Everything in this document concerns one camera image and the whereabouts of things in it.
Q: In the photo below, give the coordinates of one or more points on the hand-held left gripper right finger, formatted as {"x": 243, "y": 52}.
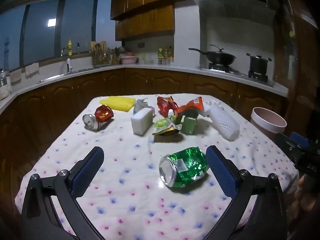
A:
{"x": 221, "y": 172}

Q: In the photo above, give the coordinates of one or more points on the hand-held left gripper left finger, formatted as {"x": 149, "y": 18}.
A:
{"x": 86, "y": 172}

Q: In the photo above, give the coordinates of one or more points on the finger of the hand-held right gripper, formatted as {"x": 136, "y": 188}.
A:
{"x": 300, "y": 138}

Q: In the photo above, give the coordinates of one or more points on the crushed green can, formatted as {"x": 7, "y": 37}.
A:
{"x": 190, "y": 165}

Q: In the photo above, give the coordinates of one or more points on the pink waste bin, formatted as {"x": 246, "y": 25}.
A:
{"x": 262, "y": 126}

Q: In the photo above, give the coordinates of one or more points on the crushed red can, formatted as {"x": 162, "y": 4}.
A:
{"x": 102, "y": 115}

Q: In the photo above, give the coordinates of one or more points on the clear plastic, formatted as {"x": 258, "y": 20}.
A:
{"x": 215, "y": 103}

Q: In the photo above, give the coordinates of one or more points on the orange snack bag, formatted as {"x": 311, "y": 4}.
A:
{"x": 192, "y": 106}

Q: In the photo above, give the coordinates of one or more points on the green spout pouch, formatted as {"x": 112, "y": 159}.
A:
{"x": 163, "y": 125}

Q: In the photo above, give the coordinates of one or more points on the red snack bag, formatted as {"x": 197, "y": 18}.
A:
{"x": 165, "y": 105}

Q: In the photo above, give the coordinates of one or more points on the white plastic wrapper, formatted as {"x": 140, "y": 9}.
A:
{"x": 141, "y": 103}

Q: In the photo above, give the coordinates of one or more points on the person's right hand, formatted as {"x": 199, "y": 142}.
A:
{"x": 306, "y": 200}

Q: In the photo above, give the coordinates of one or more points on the white floral tablecloth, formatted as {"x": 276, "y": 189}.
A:
{"x": 130, "y": 155}

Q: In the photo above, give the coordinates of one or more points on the yellow sponge cloth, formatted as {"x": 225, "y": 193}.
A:
{"x": 117, "y": 102}

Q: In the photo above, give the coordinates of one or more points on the black cooking pot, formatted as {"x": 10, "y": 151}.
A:
{"x": 258, "y": 65}

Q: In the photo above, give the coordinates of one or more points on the gas stove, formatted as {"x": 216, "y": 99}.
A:
{"x": 225, "y": 69}

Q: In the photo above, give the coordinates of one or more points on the white tap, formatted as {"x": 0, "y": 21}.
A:
{"x": 68, "y": 66}

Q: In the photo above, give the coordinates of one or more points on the black wok with lid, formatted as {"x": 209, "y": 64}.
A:
{"x": 221, "y": 57}

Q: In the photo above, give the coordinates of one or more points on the wooden lower cabinets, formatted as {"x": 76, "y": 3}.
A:
{"x": 155, "y": 80}

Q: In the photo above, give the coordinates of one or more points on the wooden cabinets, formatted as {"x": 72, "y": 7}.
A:
{"x": 145, "y": 20}
{"x": 155, "y": 80}

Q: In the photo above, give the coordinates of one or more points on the white kitchen countertop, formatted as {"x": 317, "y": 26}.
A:
{"x": 175, "y": 68}

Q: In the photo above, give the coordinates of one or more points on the beige hanging towel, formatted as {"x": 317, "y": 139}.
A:
{"x": 16, "y": 77}
{"x": 32, "y": 70}

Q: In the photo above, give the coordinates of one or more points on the utensil drying rack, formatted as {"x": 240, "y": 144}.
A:
{"x": 100, "y": 55}

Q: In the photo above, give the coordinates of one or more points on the glass storage jar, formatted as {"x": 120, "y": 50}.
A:
{"x": 5, "y": 86}

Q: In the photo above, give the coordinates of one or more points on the knife block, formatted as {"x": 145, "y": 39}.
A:
{"x": 115, "y": 57}

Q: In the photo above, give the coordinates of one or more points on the pink basin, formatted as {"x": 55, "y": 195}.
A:
{"x": 128, "y": 59}

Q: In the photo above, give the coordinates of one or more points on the clear spray bottle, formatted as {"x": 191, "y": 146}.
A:
{"x": 78, "y": 48}

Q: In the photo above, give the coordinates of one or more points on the seasoning container set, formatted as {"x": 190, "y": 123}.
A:
{"x": 165, "y": 61}

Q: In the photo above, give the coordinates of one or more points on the yellow detergent bottle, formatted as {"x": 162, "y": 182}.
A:
{"x": 70, "y": 48}

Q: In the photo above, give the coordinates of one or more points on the green kitchen brush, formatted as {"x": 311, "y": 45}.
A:
{"x": 143, "y": 58}

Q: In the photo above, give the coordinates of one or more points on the dark condiment bottle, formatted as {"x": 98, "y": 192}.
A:
{"x": 170, "y": 53}

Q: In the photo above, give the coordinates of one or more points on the yellow oil bottle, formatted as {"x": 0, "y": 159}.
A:
{"x": 160, "y": 54}

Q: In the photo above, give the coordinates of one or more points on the kitchen window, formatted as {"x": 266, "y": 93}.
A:
{"x": 40, "y": 35}

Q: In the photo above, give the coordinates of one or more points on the range hood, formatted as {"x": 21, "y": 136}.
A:
{"x": 237, "y": 5}

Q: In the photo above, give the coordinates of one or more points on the wooden upper cabinets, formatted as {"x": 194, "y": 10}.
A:
{"x": 145, "y": 20}

